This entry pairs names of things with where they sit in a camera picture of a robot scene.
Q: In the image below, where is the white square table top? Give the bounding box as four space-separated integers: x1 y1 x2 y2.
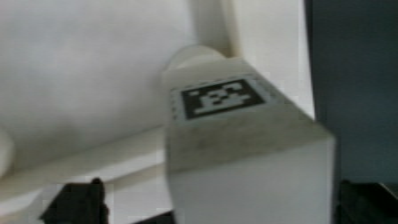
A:
0 0 314 224

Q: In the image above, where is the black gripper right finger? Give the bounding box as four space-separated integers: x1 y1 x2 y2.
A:
335 180 398 224

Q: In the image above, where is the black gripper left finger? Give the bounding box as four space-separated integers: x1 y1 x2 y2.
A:
38 178 110 224

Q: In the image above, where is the white table leg with tag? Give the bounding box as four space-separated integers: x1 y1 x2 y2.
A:
163 46 335 224

